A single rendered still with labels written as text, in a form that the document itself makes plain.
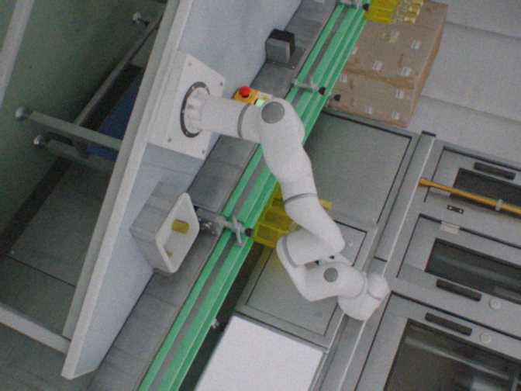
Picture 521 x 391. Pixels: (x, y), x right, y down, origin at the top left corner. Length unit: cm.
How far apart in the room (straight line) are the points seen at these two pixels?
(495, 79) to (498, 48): 48
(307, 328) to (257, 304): 18
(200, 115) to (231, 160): 38
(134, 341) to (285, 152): 76
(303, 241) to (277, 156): 22
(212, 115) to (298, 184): 31
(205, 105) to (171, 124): 10
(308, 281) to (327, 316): 44
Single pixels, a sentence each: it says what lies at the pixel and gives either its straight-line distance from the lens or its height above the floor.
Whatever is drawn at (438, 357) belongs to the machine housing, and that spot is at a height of 164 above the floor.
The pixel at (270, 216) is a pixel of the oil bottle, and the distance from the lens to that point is 193.
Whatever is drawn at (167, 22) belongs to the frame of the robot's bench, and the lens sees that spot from 167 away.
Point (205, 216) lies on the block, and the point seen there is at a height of 85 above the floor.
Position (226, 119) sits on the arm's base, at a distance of 154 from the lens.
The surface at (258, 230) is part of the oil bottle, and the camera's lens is 191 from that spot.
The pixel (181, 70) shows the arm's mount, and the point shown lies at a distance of 155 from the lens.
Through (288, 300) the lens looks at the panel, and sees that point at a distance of 196.
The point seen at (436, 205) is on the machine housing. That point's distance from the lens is 220.
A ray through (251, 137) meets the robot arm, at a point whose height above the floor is 100.
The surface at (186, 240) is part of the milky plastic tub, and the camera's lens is 182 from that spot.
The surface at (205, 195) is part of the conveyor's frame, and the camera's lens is 185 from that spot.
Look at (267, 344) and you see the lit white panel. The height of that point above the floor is 113.
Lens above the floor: 151
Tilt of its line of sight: 17 degrees down
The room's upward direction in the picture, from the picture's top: 109 degrees clockwise
